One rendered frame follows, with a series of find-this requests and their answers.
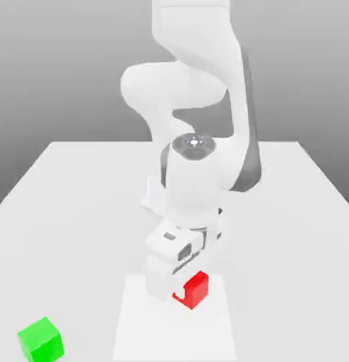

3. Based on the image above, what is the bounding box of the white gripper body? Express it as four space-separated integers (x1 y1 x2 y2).
143 250 211 303

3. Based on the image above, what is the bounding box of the small red cube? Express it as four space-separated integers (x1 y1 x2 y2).
172 270 210 310

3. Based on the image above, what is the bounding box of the small green cube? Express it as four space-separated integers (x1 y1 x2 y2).
16 316 65 362

